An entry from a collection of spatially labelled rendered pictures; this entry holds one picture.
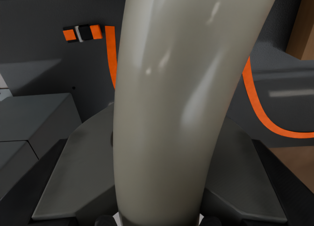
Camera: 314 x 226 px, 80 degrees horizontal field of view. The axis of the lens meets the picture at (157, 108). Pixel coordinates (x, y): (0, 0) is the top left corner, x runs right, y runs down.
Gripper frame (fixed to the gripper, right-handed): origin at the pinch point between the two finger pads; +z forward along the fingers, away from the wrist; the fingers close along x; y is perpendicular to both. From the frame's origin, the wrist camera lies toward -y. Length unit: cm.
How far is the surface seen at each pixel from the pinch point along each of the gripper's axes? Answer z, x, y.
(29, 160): 43, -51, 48
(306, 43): 72, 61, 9
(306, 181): 90, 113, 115
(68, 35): 84, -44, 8
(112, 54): 86, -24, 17
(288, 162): 90, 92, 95
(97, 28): 80, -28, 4
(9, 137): 49, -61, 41
